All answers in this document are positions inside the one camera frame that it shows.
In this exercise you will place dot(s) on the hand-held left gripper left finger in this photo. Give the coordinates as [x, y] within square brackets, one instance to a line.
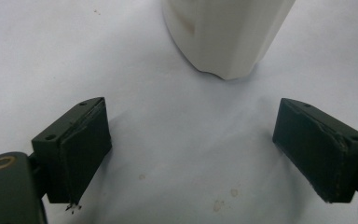
[74, 155]

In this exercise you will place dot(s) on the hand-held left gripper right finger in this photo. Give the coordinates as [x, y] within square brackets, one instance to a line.
[320, 149]

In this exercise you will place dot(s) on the white bottle with blue pump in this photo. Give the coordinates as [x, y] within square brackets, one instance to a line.
[227, 34]

